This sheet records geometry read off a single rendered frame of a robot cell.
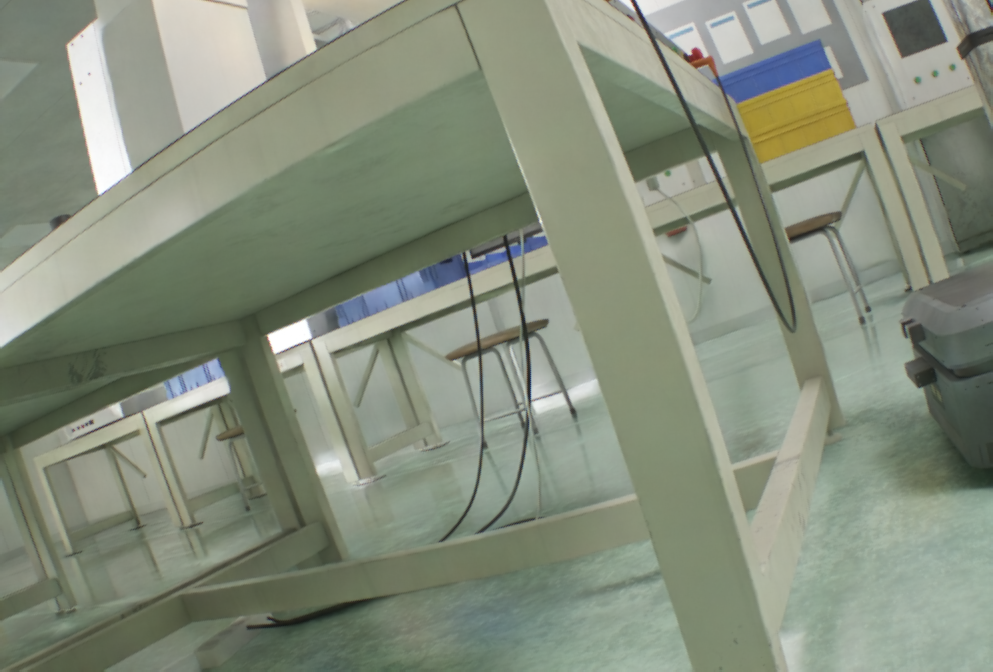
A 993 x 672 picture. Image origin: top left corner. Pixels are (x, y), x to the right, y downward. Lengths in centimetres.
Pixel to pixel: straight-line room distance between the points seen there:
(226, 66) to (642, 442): 81
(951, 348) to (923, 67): 271
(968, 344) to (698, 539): 64
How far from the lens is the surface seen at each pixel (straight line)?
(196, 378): 530
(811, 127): 381
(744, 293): 554
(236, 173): 88
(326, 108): 82
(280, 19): 139
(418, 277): 433
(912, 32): 392
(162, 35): 120
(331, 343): 441
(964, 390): 128
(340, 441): 449
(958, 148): 507
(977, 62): 152
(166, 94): 117
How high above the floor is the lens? 44
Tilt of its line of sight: 1 degrees up
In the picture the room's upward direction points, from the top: 20 degrees counter-clockwise
